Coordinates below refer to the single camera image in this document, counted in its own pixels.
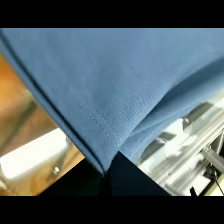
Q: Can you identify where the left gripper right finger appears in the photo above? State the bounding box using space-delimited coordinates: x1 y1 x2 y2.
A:
103 150 171 197

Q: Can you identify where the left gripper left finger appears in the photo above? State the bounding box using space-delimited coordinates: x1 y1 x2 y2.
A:
39 157 105 197

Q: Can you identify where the blue T-shirt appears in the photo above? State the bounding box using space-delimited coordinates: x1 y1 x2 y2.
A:
0 28 224 176

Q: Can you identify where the silver frame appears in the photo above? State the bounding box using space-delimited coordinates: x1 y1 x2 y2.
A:
136 99 224 197

